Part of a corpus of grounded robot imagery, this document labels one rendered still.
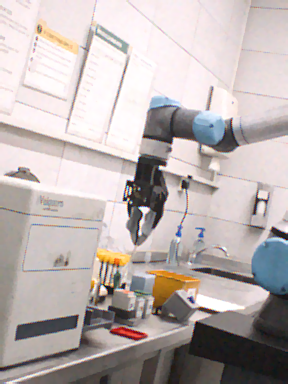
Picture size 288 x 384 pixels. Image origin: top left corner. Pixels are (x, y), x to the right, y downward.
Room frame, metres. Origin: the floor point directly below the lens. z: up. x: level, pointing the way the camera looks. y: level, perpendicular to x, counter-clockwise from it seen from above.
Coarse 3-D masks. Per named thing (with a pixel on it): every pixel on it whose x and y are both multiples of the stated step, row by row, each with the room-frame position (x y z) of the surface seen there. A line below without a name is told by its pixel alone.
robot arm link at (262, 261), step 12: (276, 228) 1.44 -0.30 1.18; (264, 240) 1.44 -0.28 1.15; (276, 240) 1.41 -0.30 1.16; (264, 252) 1.42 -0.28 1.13; (276, 252) 1.41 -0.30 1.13; (252, 264) 1.44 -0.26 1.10; (264, 264) 1.42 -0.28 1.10; (276, 264) 1.41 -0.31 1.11; (264, 276) 1.42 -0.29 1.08; (276, 276) 1.41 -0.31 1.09; (264, 288) 1.43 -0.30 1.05; (276, 288) 1.41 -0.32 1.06
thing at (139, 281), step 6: (132, 276) 1.87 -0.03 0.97; (138, 276) 1.87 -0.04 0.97; (144, 276) 1.88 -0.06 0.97; (150, 276) 1.91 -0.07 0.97; (132, 282) 1.87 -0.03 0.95; (138, 282) 1.87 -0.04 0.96; (144, 282) 1.86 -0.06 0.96; (150, 282) 1.92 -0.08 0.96; (132, 288) 1.87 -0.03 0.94; (138, 288) 1.87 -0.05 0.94; (144, 288) 1.87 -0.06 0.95; (150, 288) 1.93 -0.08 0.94
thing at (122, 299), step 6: (114, 294) 1.68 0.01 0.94; (120, 294) 1.67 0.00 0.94; (126, 294) 1.67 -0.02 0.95; (132, 294) 1.70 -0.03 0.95; (114, 300) 1.68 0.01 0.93; (120, 300) 1.67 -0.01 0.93; (126, 300) 1.67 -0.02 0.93; (132, 300) 1.68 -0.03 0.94; (114, 306) 1.68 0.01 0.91; (120, 306) 1.67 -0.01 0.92; (126, 306) 1.67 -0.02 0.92; (132, 306) 1.69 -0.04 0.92
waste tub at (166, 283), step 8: (152, 272) 2.07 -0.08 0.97; (160, 272) 2.12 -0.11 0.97; (168, 272) 2.13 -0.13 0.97; (160, 280) 2.01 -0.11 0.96; (168, 280) 1.99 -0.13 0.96; (176, 280) 1.98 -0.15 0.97; (184, 280) 1.97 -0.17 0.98; (192, 280) 2.02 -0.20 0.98; (200, 280) 2.08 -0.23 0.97; (160, 288) 2.00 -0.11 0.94; (168, 288) 1.99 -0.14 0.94; (176, 288) 1.98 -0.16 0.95; (184, 288) 1.97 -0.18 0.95; (192, 288) 2.03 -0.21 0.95; (152, 296) 2.01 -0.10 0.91; (160, 296) 2.00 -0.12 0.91; (168, 296) 1.99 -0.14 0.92; (160, 304) 2.00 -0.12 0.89
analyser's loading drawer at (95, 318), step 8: (88, 312) 1.38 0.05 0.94; (96, 312) 1.42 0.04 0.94; (104, 312) 1.47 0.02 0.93; (112, 312) 1.46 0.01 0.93; (88, 320) 1.37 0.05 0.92; (96, 320) 1.40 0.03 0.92; (104, 320) 1.46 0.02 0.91; (112, 320) 1.46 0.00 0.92; (88, 328) 1.36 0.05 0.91; (96, 328) 1.40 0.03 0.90; (104, 328) 1.47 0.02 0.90
